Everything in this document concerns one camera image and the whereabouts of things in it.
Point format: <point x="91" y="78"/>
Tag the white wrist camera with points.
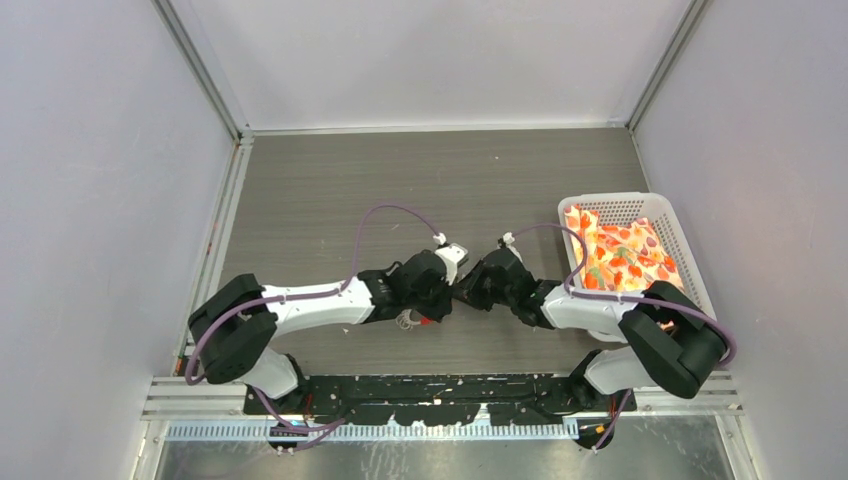
<point x="454" y="256"/>
<point x="507" y="241"/>

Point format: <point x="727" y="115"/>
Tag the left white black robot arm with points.
<point x="234" y="328"/>

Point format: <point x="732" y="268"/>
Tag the orange floral cloth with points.
<point x="619" y="258"/>

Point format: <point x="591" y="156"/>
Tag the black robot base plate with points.
<point x="442" y="400"/>

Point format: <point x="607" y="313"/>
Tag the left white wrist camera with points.
<point x="454" y="256"/>

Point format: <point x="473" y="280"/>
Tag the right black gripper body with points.
<point x="482" y="292"/>

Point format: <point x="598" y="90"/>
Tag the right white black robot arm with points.
<point x="669" y="342"/>

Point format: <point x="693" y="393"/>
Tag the white plastic basket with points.
<point x="620" y="209"/>

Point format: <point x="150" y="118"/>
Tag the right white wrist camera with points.
<point x="507" y="241"/>

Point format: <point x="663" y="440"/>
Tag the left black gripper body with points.
<point x="430" y="303"/>

